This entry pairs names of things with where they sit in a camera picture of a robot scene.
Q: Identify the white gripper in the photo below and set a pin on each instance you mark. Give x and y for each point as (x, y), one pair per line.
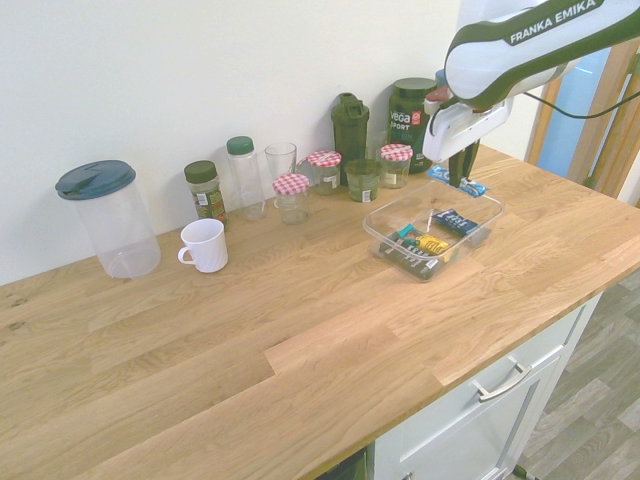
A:
(460, 130)

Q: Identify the light blue protein bar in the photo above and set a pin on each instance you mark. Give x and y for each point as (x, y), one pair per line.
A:
(475, 187)

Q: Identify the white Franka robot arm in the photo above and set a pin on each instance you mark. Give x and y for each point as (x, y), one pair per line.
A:
(500, 60)

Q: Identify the navy snack bar white text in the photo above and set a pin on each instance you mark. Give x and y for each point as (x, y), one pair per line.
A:
(455, 222)

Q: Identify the large dark protein powder tub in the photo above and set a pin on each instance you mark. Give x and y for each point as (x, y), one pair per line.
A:
(407, 115)

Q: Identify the clear plastic container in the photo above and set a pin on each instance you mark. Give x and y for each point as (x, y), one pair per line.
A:
(400, 220)

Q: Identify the teal snack bar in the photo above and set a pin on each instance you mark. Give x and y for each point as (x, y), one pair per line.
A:
(407, 231)

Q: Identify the yellow snack bar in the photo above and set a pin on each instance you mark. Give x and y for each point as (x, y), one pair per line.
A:
(432, 246)

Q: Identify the black snack bar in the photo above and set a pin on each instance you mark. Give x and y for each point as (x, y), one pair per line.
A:
(410, 245)

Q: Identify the striped dark snack bar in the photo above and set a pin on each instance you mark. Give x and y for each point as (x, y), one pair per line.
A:
(417, 264)

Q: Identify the glass jar red checked lid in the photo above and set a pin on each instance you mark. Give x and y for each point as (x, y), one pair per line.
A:
(325, 172)
(292, 197)
(396, 165)

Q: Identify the dark green shaker bottle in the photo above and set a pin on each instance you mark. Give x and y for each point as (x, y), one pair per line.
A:
(350, 130)

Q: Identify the tall clear drinking glass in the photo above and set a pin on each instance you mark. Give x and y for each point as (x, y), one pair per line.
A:
(280, 157)

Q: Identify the clear bottle with green lid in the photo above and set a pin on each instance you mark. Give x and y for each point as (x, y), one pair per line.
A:
(246, 175)

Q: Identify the spice jar with dark lid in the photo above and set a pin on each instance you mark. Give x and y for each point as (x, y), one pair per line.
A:
(205, 195)

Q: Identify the white ceramic mug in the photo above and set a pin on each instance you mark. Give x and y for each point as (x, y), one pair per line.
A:
(205, 245)

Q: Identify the white drawer cabinet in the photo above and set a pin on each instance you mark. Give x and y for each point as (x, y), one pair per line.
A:
(450, 440)

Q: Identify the clear pitcher with blue lid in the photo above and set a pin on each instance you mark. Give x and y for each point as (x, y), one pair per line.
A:
(115, 220)

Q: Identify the wooden door frame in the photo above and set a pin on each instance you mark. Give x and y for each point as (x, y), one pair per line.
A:
(612, 150)

